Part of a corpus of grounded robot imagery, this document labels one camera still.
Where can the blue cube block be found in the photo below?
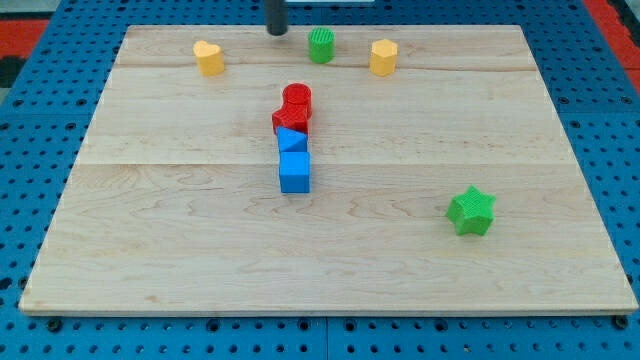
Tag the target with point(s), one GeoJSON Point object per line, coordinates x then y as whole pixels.
{"type": "Point", "coordinates": [294, 172]}

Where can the blue triangle block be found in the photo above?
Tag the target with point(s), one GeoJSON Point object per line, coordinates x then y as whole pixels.
{"type": "Point", "coordinates": [290, 140]}

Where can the red cylinder block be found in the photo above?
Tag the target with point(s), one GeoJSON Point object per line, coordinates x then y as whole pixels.
{"type": "Point", "coordinates": [299, 94]}

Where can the light wooden board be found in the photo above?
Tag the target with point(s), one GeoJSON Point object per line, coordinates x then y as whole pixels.
{"type": "Point", "coordinates": [174, 206]}

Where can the green cylinder block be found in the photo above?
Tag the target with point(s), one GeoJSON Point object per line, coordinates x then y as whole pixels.
{"type": "Point", "coordinates": [321, 41]}

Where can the yellow hexagon block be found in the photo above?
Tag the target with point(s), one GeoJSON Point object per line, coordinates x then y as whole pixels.
{"type": "Point", "coordinates": [383, 57]}

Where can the green star block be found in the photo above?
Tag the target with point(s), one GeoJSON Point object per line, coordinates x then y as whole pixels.
{"type": "Point", "coordinates": [471, 212]}

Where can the yellow heart block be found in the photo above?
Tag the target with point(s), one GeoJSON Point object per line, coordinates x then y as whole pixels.
{"type": "Point", "coordinates": [209, 58]}

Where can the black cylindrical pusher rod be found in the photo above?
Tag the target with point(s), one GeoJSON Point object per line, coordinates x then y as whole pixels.
{"type": "Point", "coordinates": [276, 17]}

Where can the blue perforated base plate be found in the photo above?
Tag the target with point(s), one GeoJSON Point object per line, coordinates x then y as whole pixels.
{"type": "Point", "coordinates": [46, 114]}

